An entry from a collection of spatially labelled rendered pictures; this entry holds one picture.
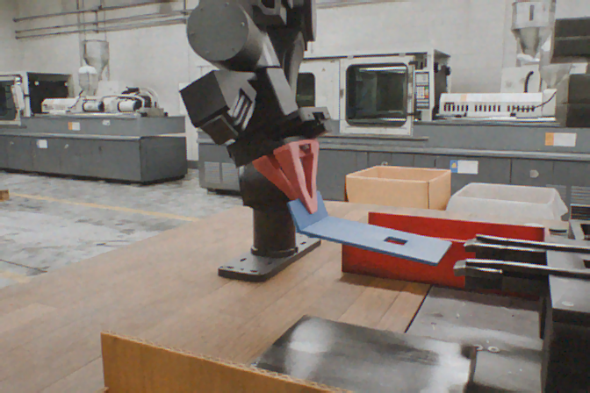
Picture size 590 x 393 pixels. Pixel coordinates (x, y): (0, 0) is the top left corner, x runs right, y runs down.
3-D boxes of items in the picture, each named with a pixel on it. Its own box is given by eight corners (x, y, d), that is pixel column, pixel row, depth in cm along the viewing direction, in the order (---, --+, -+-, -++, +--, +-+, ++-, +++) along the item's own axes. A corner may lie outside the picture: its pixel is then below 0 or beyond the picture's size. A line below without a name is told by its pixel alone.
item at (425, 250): (313, 216, 56) (316, 189, 55) (451, 246, 49) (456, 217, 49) (284, 230, 50) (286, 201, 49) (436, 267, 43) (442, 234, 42)
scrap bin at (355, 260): (368, 248, 76) (369, 210, 75) (544, 269, 66) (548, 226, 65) (341, 272, 66) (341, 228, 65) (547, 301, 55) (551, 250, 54)
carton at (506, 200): (462, 254, 326) (466, 180, 318) (562, 267, 298) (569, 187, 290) (436, 288, 266) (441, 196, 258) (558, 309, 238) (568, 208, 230)
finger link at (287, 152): (317, 212, 48) (280, 124, 48) (260, 234, 51) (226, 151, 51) (343, 199, 54) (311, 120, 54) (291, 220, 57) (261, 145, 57)
